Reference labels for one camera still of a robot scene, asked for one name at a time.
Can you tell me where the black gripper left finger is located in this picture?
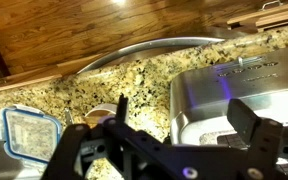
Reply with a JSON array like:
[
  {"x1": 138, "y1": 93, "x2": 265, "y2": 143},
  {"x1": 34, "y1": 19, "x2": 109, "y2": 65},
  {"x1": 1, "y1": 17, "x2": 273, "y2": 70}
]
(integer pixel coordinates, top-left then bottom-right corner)
[{"x1": 41, "y1": 94, "x2": 175, "y2": 180}]

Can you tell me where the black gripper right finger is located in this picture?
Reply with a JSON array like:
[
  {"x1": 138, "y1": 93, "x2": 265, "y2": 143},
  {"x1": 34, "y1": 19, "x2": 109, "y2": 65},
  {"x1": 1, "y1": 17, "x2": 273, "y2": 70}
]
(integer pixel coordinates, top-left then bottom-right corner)
[{"x1": 226, "y1": 98, "x2": 288, "y2": 180}]

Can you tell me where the white ceramic bowl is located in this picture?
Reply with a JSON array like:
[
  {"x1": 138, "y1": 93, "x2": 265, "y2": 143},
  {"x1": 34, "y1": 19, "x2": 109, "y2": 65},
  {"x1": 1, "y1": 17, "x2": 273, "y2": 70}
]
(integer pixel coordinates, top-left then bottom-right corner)
[{"x1": 83, "y1": 103, "x2": 120, "y2": 127}]

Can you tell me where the stainless steel two-slot toaster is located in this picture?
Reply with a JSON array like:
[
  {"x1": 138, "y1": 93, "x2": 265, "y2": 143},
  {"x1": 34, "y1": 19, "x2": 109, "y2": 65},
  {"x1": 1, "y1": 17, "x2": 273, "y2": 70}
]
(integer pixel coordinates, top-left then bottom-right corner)
[{"x1": 169, "y1": 46, "x2": 288, "y2": 180}]

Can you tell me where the clear container blue-rimmed lid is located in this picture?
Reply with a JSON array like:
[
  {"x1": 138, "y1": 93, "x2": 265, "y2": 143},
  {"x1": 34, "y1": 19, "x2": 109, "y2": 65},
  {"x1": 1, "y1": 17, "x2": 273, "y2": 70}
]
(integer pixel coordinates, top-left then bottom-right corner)
[{"x1": 0, "y1": 103, "x2": 64, "y2": 171}]

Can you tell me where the wooden drawer cabinet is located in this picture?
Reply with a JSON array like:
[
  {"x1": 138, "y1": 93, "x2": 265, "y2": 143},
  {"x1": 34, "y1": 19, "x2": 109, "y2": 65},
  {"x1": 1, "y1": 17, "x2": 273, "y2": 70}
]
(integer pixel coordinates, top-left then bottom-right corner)
[{"x1": 226, "y1": 0, "x2": 288, "y2": 34}]

